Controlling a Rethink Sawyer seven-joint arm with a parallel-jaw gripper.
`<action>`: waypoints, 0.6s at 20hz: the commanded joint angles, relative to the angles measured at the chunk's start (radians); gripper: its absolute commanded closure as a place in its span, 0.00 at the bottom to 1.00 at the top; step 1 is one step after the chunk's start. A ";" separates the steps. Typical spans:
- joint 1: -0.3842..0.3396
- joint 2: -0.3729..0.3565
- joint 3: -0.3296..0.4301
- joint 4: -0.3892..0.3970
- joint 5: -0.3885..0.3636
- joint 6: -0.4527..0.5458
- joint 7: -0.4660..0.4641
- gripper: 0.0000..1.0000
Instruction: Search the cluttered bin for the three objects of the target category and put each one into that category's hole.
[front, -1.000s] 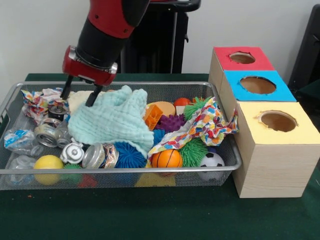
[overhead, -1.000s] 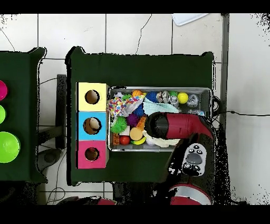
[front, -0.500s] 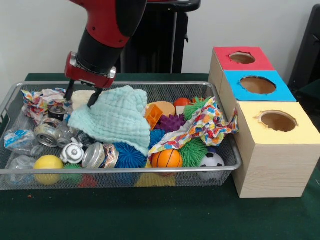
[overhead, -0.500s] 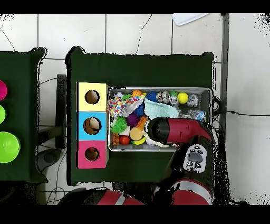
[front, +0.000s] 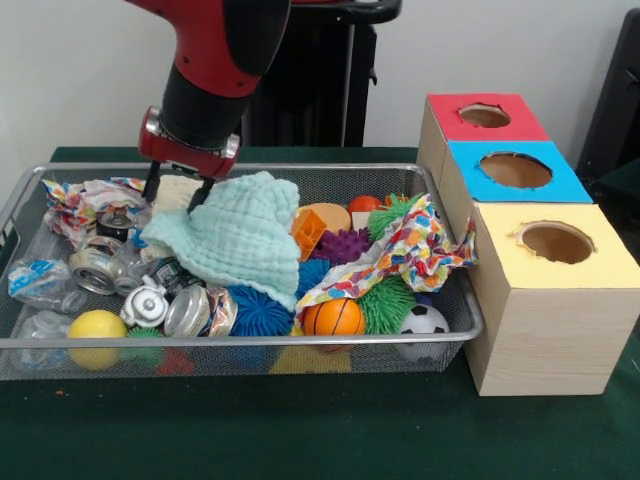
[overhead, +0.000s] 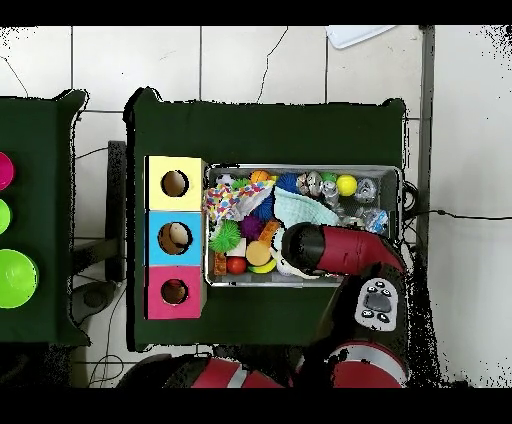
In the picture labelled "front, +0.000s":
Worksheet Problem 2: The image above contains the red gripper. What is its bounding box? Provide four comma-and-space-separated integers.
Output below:
138, 105, 241, 214

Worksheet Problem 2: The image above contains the black stand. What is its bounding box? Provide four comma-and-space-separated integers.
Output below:
574, 7, 640, 174

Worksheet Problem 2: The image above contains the clear mesh bin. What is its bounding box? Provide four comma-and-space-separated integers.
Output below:
0, 162, 485, 381

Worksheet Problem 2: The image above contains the wooden three-hole box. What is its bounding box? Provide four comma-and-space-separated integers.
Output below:
417, 92, 627, 397

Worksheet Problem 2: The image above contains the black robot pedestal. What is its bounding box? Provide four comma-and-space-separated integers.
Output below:
239, 0, 404, 148

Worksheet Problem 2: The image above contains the dark green tablecloth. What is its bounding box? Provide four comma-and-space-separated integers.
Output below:
589, 159, 640, 241
0, 145, 640, 480

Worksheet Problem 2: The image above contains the green koosh ball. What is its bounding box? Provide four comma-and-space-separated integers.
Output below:
357, 276, 419, 335

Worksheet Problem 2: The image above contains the blue spiky ball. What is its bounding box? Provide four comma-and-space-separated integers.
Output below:
227, 284, 296, 337

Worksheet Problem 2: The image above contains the toy soccer ball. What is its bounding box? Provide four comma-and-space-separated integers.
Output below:
397, 303, 451, 364

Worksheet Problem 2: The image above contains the yellow ball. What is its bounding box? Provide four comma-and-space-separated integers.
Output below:
67, 309, 130, 371

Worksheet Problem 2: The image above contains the orange toy basketball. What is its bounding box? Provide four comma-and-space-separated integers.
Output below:
302, 298, 368, 337

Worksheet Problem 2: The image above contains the purple spiky ball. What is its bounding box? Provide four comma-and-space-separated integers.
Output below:
312, 227, 374, 264

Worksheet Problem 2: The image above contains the mint green waffle cloth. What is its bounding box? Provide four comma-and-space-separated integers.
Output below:
139, 171, 301, 312

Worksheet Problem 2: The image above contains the cream waffle cloth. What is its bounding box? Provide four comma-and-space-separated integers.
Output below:
152, 173, 206, 210

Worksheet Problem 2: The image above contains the colourful patterned cloth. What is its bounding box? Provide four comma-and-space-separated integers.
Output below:
42, 176, 151, 237
297, 192, 480, 319

